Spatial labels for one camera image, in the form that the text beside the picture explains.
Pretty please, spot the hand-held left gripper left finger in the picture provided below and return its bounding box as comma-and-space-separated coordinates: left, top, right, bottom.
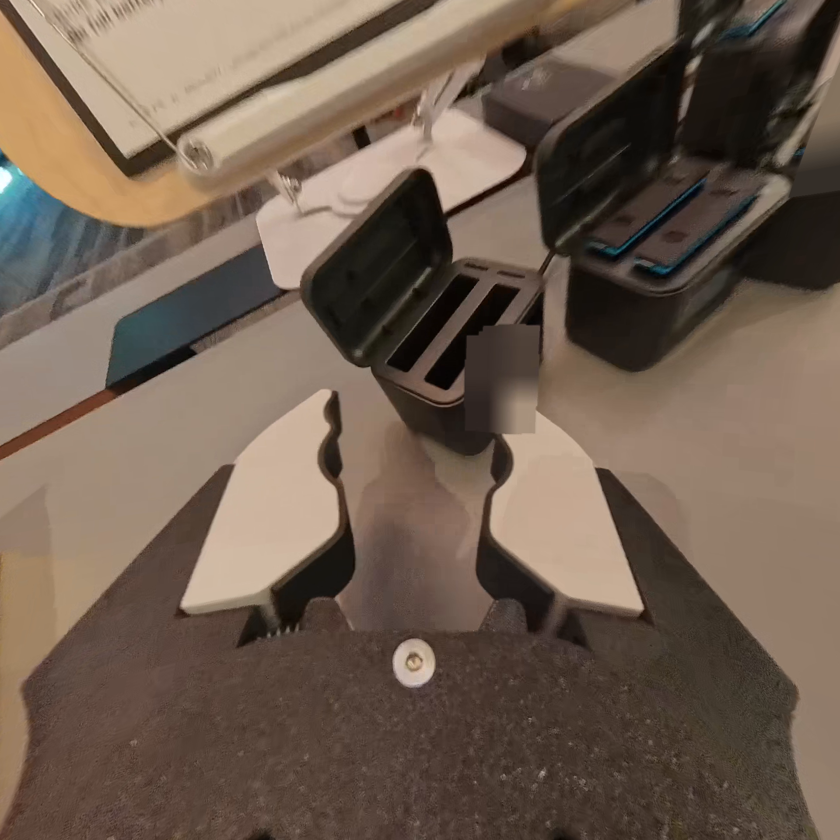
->
179, 389, 357, 616

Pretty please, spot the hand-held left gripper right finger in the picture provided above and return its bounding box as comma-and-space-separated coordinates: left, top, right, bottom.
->
476, 413, 647, 618

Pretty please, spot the black power adapter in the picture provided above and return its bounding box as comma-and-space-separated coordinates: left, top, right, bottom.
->
482, 56, 634, 153

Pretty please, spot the printed instruction sheet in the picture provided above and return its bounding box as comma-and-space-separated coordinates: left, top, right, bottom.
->
0, 0, 421, 178

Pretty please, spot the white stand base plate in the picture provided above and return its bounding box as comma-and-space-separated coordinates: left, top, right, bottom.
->
256, 107, 530, 290

